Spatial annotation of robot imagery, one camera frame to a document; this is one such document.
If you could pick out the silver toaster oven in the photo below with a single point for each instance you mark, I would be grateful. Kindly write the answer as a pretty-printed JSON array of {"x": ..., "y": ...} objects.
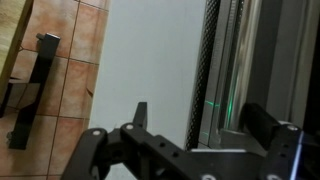
[{"x": 266, "y": 50}]

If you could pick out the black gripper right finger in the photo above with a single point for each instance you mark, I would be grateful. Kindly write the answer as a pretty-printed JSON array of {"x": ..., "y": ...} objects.
[{"x": 283, "y": 146}]

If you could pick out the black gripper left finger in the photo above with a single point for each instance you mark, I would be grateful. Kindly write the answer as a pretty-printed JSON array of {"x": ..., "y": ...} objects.
[{"x": 140, "y": 140}]

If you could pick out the black metal table bracket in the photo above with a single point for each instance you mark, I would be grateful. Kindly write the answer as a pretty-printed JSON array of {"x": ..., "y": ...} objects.
[{"x": 36, "y": 83}]

